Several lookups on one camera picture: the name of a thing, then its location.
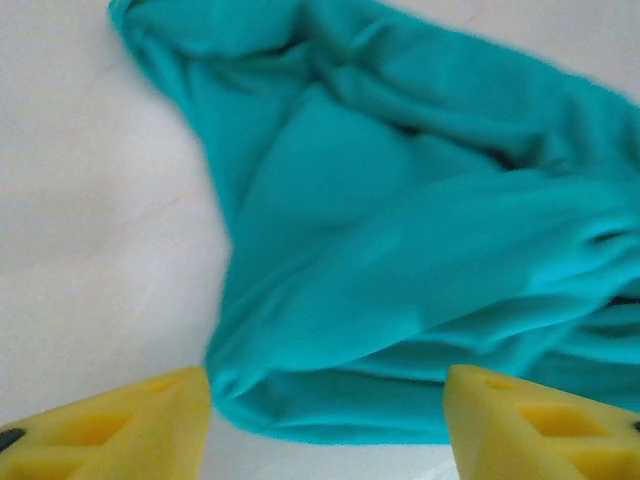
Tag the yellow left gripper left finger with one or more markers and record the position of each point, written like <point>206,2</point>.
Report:
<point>125,440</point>

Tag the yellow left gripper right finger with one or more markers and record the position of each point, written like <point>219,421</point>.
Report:
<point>525,440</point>

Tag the teal t-shirt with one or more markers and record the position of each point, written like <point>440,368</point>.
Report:
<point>350,225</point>

